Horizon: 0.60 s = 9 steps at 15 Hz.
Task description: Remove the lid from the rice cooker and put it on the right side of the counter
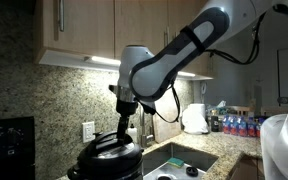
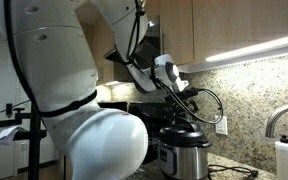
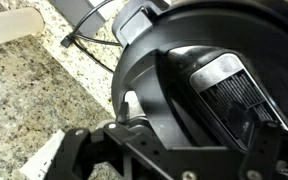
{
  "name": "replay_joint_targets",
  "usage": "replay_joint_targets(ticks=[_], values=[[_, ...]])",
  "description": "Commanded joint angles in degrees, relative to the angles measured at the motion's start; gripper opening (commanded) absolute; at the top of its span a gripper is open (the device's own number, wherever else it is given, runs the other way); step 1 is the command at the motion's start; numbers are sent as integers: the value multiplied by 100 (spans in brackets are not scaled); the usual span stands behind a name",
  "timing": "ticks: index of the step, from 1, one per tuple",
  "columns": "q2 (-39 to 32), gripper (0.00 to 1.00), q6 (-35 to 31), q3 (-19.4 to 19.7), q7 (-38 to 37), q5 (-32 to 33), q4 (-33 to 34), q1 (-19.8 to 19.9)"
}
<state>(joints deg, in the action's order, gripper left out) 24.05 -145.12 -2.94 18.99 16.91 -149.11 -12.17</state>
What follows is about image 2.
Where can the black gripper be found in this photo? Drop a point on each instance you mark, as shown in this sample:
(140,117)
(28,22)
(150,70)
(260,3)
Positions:
(179,107)

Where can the black rice cooker lid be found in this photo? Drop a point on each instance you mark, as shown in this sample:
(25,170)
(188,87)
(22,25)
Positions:
(184,135)

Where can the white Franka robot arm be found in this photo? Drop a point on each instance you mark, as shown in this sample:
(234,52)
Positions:
(67,66)

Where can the steel rice cooker base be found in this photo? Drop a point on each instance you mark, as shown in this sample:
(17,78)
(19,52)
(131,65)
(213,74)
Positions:
(184,161)

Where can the black kitchen stove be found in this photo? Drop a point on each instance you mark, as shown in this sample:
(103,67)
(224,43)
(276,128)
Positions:
(147,115)

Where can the dark range hood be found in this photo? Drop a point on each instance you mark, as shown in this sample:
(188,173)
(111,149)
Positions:
(150,46)

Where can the wooden cabinet door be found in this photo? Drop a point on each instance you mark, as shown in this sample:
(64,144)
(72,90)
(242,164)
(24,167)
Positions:
(177,33)
(244,23)

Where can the steel sink faucet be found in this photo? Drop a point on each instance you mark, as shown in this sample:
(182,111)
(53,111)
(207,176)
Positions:
(272,121)

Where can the under cabinet light strip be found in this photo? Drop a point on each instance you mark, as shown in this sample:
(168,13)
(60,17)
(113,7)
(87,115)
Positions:
(257,48)

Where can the white soap bottle black cap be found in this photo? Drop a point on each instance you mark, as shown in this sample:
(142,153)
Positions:
(285,160)

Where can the black metal stand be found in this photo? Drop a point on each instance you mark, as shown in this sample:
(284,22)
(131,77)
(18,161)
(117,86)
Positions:
(34,150)

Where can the white paper tag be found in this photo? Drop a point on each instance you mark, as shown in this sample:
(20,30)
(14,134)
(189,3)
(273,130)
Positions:
(7,135)

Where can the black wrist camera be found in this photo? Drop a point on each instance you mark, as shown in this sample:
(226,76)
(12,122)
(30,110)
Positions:
(188,93)

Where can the white wall outlet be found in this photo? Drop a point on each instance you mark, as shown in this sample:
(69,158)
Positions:
(221,125)

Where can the wooden wall cabinet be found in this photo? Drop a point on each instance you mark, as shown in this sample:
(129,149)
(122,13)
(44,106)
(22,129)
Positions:
(104,50)

